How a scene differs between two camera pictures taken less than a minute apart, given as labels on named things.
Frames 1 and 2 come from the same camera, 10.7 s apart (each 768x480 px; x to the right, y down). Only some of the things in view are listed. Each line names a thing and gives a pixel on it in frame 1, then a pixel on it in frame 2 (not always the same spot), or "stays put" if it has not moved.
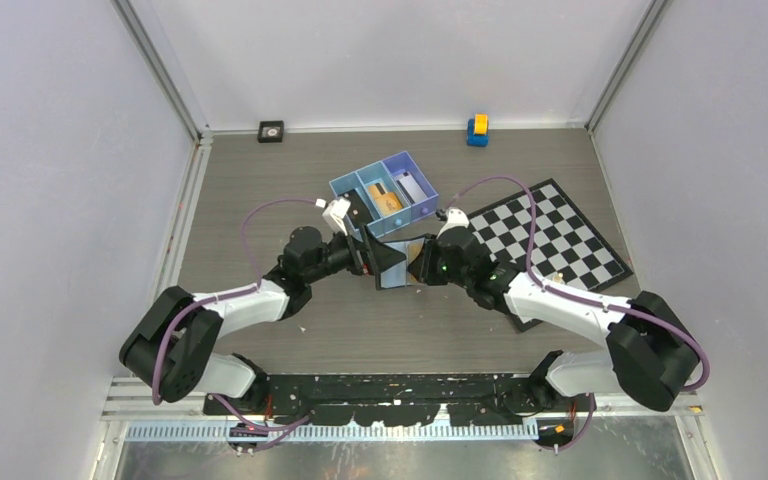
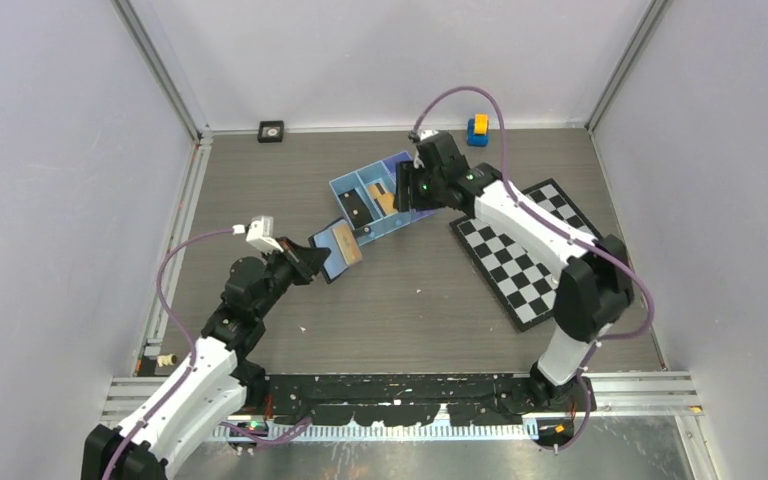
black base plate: (394, 399) stays put
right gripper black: (438, 281) to (408, 177)
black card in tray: (357, 211) stays put
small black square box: (270, 131) stays put
